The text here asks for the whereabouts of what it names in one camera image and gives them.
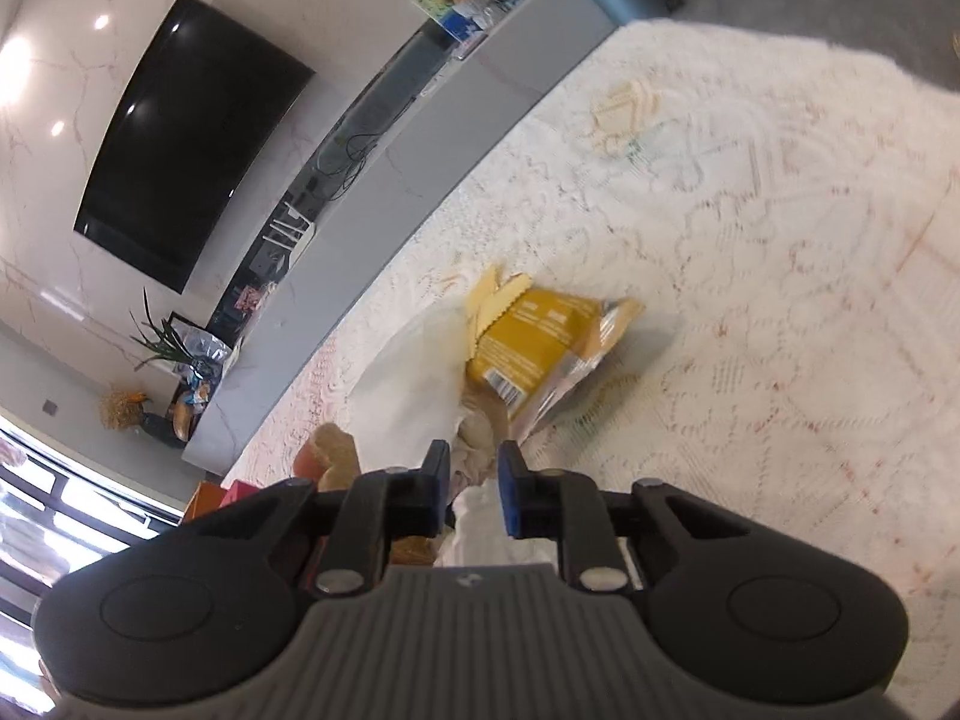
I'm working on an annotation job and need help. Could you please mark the pile of snack bags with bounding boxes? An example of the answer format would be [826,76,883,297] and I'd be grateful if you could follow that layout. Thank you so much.
[176,330,237,406]

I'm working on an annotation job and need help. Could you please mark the white router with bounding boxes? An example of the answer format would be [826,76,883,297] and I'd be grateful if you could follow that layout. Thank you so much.
[262,217,312,256]

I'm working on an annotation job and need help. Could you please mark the brown towel plush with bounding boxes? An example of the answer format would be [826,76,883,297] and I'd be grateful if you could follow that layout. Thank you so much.
[296,424,362,492]

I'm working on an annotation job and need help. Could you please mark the grey soundbar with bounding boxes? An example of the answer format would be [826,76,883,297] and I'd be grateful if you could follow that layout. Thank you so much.
[375,37,443,136]

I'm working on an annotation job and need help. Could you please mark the whitish plastic bag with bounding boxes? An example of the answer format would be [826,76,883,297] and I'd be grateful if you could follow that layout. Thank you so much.
[349,307,481,466]

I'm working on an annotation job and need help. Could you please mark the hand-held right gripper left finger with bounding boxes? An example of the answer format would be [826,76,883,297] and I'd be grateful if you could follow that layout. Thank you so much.
[184,439,452,599]

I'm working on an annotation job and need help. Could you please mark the vase of yellow dried flowers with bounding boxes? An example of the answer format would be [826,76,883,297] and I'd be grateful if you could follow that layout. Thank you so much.
[101,382,185,451]

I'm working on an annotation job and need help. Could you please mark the yellow snack packet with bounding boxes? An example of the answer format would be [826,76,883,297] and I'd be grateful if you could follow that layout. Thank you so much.
[465,266,646,440]

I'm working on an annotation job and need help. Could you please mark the orange cardboard box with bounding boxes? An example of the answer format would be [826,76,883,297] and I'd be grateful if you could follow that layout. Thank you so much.
[184,481,226,526]

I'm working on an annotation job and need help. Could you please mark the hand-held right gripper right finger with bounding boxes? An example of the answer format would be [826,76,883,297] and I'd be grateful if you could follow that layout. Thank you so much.
[499,440,751,593]

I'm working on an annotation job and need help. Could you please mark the black cable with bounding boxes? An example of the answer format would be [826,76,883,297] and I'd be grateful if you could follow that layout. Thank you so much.
[315,131,383,188]

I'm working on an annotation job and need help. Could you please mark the white lace tablecloth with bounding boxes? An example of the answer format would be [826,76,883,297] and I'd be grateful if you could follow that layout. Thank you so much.
[225,19,960,593]

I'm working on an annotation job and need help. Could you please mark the black television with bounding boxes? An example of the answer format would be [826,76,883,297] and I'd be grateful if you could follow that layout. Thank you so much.
[73,0,316,293]

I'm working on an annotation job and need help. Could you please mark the green plant in glass vase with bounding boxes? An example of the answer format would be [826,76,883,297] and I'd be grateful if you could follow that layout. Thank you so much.
[129,289,188,372]

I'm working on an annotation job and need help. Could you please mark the window with dark frame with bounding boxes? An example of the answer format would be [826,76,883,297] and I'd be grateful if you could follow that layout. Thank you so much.
[0,412,181,691]

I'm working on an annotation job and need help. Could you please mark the marble tv cabinet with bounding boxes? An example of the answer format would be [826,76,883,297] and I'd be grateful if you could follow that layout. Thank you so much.
[184,0,616,477]

